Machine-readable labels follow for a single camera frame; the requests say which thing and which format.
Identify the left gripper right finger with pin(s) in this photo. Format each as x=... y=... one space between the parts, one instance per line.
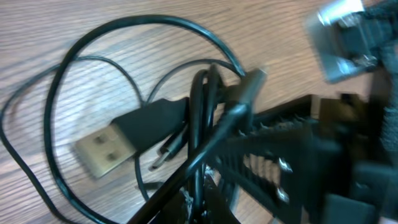
x=329 y=169

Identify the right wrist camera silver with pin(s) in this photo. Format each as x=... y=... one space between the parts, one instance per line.
x=345 y=41

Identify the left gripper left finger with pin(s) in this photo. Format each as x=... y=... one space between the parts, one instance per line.
x=202 y=142

